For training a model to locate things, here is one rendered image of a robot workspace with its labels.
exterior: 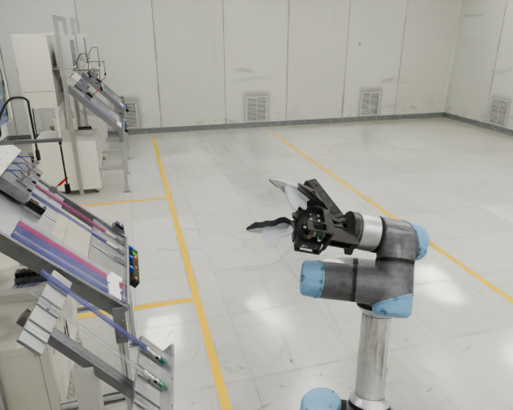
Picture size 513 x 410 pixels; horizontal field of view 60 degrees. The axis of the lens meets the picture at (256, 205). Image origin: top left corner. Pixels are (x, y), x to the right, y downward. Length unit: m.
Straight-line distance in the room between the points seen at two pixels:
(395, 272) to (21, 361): 1.59
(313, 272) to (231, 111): 7.75
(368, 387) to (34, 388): 1.38
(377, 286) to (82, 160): 4.72
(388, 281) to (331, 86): 8.35
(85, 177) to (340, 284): 4.72
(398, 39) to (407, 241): 8.92
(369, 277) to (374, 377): 0.52
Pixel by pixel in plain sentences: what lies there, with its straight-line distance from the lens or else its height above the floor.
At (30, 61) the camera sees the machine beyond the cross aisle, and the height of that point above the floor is 1.47.
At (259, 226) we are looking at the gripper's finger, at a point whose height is 1.41.
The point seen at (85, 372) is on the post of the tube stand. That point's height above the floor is 0.83.
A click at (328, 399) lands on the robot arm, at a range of 1.42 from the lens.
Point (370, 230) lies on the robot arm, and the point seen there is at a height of 1.42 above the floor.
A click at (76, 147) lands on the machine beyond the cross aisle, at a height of 0.56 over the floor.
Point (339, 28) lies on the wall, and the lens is 9.13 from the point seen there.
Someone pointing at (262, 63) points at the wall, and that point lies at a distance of 8.61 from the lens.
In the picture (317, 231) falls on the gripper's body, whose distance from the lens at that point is 0.81.
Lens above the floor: 1.78
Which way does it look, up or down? 22 degrees down
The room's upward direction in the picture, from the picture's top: straight up
